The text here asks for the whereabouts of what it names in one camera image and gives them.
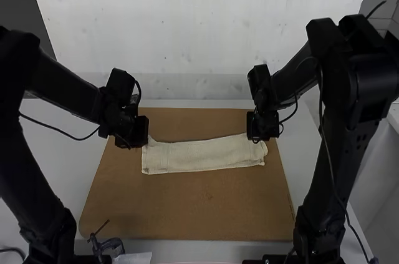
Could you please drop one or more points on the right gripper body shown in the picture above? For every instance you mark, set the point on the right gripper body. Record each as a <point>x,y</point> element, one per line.
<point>263,126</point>

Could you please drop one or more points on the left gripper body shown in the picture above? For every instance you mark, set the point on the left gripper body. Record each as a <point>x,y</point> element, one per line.
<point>135,134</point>

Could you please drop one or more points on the pale towel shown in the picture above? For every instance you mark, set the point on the pale towel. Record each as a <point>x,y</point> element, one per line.
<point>202,156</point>

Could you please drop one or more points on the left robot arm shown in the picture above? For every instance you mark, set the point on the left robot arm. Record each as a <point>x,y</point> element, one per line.
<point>46,76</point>

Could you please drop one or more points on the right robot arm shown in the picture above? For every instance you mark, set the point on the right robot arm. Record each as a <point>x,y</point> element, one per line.
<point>358,89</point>

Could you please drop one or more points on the cork mat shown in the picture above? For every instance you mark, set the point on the cork mat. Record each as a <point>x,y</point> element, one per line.
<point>193,208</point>

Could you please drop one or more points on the black clamp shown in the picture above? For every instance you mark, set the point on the black clamp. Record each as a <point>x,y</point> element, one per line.
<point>104,245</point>

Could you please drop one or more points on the silver foil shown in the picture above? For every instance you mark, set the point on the silver foil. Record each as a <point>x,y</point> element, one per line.
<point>134,258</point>

